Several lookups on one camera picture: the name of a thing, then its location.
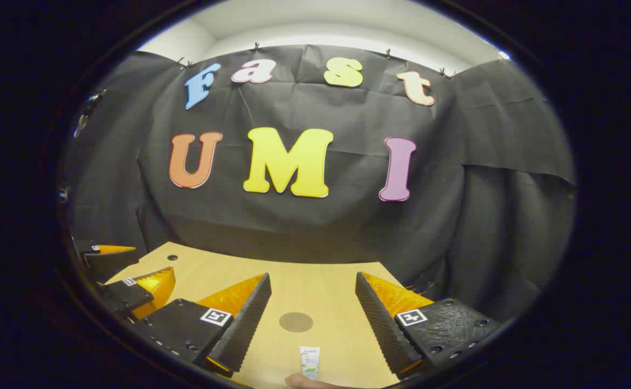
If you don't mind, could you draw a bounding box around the round brown coaster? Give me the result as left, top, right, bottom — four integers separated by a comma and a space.
279, 312, 314, 333

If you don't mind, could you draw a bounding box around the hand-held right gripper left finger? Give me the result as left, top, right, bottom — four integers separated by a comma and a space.
130, 272, 273, 378

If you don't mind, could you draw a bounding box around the white toothpaste tube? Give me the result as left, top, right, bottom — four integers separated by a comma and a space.
300, 346, 321, 379

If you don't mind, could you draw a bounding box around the black backdrop cloth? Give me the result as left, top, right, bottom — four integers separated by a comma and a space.
61, 44, 576, 325

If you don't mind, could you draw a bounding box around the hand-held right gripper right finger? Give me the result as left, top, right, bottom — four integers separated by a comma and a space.
355, 271, 503, 379

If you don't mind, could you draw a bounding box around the wooden desktop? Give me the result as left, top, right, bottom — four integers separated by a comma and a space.
104, 242, 406, 389

